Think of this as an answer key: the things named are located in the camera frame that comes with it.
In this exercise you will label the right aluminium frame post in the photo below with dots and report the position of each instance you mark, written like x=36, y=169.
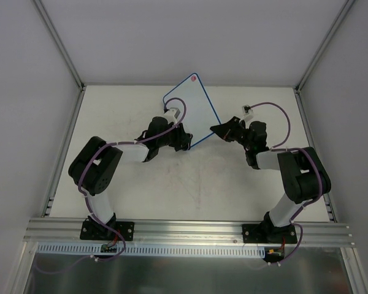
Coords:
x=328, y=37

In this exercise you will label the aluminium mounting rail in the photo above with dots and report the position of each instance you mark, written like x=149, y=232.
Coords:
x=187, y=232

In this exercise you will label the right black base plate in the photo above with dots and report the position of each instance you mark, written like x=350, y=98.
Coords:
x=255, y=233

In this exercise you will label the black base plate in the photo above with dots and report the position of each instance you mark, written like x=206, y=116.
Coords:
x=122, y=229
x=255, y=233

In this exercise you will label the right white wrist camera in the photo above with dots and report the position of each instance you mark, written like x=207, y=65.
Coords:
x=247, y=113

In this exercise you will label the blue framed whiteboard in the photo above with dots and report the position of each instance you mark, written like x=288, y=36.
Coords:
x=200, y=112

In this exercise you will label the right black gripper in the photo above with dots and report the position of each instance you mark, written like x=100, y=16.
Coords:
x=233, y=130

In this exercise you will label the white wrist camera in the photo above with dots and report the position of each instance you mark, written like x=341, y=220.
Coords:
x=247, y=113
x=171, y=115

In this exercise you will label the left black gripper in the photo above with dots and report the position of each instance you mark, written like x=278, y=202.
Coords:
x=180, y=138

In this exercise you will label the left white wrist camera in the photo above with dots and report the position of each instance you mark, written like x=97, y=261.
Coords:
x=171, y=115

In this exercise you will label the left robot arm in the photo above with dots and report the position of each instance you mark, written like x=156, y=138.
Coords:
x=95, y=165

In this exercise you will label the white slotted cable duct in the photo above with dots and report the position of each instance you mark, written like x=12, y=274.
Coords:
x=152, y=250

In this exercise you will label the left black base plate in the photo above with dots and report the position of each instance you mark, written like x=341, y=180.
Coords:
x=122, y=229

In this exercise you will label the left aluminium frame post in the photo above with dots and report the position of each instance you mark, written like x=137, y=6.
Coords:
x=52, y=31

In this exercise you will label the aluminium frame post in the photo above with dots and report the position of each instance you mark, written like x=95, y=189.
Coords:
x=328, y=37
x=52, y=31

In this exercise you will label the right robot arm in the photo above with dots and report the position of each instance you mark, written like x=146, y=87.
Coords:
x=304, y=179

